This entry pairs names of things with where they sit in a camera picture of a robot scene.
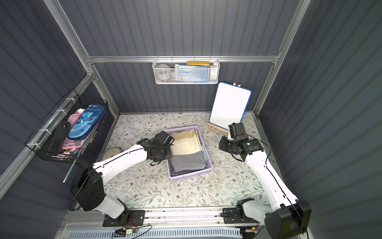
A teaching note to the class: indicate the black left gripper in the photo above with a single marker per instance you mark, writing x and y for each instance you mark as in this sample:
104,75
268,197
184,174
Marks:
164,152

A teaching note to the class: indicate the black wire wall basket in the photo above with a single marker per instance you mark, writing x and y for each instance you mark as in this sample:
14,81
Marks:
39,143

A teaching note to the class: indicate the yellow box in basket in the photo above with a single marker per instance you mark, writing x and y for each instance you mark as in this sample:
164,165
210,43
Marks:
198,63

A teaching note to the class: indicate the black handle tool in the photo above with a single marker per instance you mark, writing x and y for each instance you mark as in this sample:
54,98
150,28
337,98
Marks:
60,134

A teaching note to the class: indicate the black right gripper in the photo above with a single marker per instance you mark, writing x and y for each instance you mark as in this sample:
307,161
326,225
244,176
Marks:
226,145

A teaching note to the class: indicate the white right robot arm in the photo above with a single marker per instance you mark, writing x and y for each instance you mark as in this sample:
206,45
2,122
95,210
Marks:
285,216

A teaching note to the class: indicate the blue white packet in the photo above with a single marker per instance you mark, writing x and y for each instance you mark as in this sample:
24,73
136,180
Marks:
192,74

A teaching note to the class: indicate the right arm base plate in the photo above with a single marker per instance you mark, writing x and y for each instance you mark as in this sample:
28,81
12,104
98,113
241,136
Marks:
234,216

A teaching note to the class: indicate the blue framed whiteboard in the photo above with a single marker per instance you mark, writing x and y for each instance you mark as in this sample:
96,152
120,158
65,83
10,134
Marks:
230,107

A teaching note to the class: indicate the white wire wall basket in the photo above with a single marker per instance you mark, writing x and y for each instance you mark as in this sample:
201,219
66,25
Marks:
213,79

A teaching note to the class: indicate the white tape roll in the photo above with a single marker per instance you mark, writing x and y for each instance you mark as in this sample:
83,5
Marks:
163,72

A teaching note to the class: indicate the beige grey pillowcase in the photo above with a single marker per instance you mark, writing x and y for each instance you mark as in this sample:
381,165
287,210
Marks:
187,153

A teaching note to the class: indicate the green round clock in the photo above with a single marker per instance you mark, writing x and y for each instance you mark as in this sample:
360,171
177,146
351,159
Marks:
111,152

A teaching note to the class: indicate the pink pouch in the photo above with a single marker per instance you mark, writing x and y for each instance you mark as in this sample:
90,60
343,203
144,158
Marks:
68,144

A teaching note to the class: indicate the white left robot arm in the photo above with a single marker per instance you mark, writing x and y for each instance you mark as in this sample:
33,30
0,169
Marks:
89,189

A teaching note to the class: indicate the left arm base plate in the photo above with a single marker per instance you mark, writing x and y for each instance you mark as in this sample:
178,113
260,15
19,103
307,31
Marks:
129,218

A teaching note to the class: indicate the blue shark pencil case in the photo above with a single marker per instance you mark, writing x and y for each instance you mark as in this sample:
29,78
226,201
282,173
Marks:
87,121

